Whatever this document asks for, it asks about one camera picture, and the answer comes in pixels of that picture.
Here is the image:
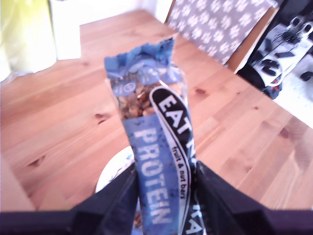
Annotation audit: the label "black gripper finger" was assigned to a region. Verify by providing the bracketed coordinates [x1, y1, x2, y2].
[196, 161, 270, 235]
[70, 163, 141, 235]

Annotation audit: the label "blue protein snackbar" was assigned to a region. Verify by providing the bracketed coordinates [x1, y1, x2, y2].
[104, 36, 208, 235]

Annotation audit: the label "white ceramic plate blue flowers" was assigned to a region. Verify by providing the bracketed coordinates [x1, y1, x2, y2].
[94, 146, 141, 221]

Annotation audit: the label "black and white bag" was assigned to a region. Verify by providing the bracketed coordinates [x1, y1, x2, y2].
[238, 0, 313, 98]

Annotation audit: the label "grey patterned wooden chair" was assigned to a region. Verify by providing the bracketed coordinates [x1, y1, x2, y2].
[165, 0, 279, 74]

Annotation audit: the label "yellow paper towel pack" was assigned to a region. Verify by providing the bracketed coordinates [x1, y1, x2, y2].
[0, 0, 58, 74]

